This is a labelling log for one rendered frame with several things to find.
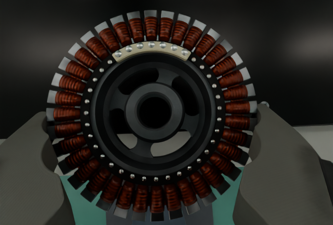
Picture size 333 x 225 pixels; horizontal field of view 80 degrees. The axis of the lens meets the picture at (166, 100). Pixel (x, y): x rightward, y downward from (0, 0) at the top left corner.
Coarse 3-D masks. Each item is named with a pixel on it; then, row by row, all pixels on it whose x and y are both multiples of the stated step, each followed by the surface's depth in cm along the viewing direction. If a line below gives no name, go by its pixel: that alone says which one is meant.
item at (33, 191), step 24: (0, 144) 8; (24, 144) 8; (48, 144) 9; (0, 168) 7; (24, 168) 7; (48, 168) 8; (0, 192) 6; (24, 192) 6; (48, 192) 6; (0, 216) 6; (24, 216) 6; (48, 216) 6; (72, 216) 7
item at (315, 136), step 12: (180, 132) 20; (252, 132) 20; (300, 132) 21; (312, 132) 21; (324, 132) 21; (132, 144) 20; (156, 144) 20; (168, 144) 20; (180, 144) 20; (312, 144) 21; (324, 144) 21; (324, 156) 20
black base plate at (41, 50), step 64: (0, 0) 18; (64, 0) 18; (128, 0) 19; (192, 0) 19; (256, 0) 19; (320, 0) 19; (0, 64) 18; (256, 64) 19; (320, 64) 19; (0, 128) 17
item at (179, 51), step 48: (96, 48) 10; (144, 48) 10; (192, 48) 11; (48, 96) 10; (96, 96) 11; (144, 96) 11; (240, 96) 10; (96, 144) 10; (144, 144) 12; (192, 144) 12; (240, 144) 10; (96, 192) 10; (144, 192) 10; (192, 192) 10
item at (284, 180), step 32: (256, 128) 9; (288, 128) 9; (256, 160) 8; (288, 160) 8; (256, 192) 6; (288, 192) 6; (320, 192) 6; (256, 224) 6; (288, 224) 6; (320, 224) 6
